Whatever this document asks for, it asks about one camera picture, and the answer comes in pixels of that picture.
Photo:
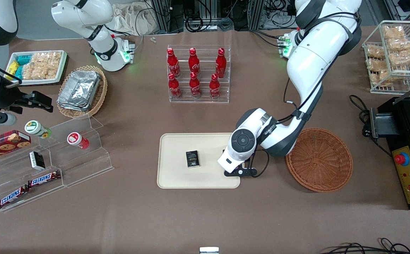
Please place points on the green sunflower lidded cup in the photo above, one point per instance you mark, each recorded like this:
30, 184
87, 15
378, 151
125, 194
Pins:
33, 127

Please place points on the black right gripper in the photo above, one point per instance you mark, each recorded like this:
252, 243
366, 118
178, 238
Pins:
10, 99

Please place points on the black tabletop machine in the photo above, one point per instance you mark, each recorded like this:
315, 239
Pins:
406, 116

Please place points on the red Coca-Cola bottle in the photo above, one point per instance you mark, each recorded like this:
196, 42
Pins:
193, 61
173, 86
214, 86
194, 85
220, 61
172, 61

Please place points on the black and white wrapped pack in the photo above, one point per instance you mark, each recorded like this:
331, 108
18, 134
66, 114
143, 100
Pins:
37, 160

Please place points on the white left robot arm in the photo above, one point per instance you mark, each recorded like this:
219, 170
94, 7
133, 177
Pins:
314, 60

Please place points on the clear acrylic bottle rack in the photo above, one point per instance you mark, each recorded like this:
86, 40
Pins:
226, 95

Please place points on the clear bag of rice crackers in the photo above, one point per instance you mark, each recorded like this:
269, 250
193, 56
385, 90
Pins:
31, 71
49, 60

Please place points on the aluminium frame post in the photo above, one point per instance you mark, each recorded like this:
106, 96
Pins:
167, 14
256, 14

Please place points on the clear acrylic tiered stand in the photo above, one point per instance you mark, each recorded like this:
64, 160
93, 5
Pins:
84, 165

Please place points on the small silver white device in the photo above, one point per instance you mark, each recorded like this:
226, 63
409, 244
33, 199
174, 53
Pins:
209, 251

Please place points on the red tartan cookie box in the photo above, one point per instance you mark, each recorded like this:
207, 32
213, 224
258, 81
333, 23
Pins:
3, 144

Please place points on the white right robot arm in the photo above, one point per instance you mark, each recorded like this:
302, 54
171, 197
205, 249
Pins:
84, 14

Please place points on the Snickers chocolate bar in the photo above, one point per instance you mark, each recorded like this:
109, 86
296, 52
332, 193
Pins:
42, 180
12, 197

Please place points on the wicker basket holding foil trays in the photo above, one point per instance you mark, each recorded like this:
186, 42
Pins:
99, 95

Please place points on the white rectangular snack tray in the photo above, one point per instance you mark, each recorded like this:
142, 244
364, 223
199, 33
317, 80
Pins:
35, 82

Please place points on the cream plastic serving tray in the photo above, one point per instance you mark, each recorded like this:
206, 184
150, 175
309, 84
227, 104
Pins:
176, 169

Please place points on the red lidded yogurt cup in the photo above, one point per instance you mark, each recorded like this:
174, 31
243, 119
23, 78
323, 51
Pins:
74, 138

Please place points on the white cloth bag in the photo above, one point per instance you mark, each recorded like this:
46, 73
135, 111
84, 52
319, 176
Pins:
130, 21

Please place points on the yellow snack packet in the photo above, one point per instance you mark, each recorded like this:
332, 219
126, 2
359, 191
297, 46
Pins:
12, 67

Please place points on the stack of aluminium foil trays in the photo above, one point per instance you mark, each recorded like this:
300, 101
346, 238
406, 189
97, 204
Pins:
79, 88

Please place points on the clear bag of fried snacks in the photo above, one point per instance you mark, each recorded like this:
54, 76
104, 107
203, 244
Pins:
393, 31
375, 51
383, 77
400, 44
376, 64
404, 57

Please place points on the empty brown wicker basket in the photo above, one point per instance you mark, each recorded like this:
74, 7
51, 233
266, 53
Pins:
321, 162

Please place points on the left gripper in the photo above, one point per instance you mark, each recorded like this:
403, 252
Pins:
247, 163

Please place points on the teal snack packet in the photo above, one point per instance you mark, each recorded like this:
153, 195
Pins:
23, 59
18, 73

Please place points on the black wrapped sandwich pack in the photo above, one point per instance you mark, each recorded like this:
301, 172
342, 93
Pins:
192, 159

